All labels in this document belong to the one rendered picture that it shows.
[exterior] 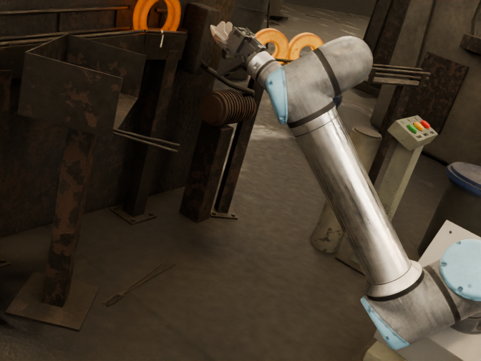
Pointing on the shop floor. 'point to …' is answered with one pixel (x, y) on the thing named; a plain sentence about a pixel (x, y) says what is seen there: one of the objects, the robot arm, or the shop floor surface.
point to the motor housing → (212, 149)
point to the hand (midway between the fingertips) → (212, 29)
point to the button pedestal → (396, 173)
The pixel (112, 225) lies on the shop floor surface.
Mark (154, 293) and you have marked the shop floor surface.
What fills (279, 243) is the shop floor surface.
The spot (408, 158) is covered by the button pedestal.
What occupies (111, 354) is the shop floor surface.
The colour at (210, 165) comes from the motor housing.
